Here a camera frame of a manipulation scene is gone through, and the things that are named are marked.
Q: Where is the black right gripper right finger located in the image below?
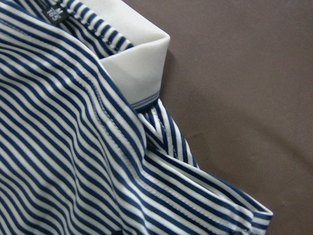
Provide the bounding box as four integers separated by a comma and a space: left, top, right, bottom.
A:
231, 231, 242, 235

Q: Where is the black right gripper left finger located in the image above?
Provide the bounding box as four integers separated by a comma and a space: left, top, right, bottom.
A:
112, 230, 122, 235

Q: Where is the navy white striped polo shirt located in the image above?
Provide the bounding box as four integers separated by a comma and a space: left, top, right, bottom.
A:
0, 0, 272, 235

